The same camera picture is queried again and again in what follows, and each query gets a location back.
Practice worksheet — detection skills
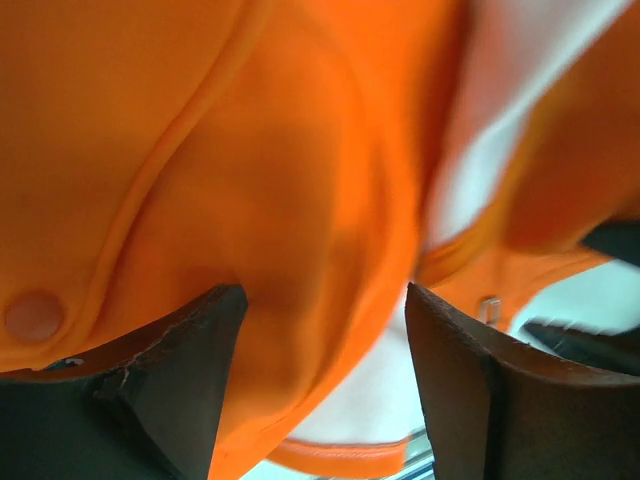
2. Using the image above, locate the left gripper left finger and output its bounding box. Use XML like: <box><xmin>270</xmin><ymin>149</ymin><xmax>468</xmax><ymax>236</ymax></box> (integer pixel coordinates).
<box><xmin>1</xmin><ymin>285</ymin><xmax>248</xmax><ymax>480</ymax></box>

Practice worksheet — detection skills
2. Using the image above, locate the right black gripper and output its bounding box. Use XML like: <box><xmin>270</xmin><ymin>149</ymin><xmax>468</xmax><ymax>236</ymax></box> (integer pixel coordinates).
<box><xmin>519</xmin><ymin>220</ymin><xmax>639</xmax><ymax>375</ymax></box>

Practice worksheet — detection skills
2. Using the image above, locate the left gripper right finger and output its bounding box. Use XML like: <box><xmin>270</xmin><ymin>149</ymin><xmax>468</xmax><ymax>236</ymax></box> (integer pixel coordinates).
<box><xmin>405</xmin><ymin>284</ymin><xmax>639</xmax><ymax>479</ymax></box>

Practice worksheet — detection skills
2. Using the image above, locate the orange jacket with pink lining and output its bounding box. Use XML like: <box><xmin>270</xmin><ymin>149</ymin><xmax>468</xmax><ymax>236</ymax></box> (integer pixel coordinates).
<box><xmin>1</xmin><ymin>1</ymin><xmax>639</xmax><ymax>479</ymax></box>

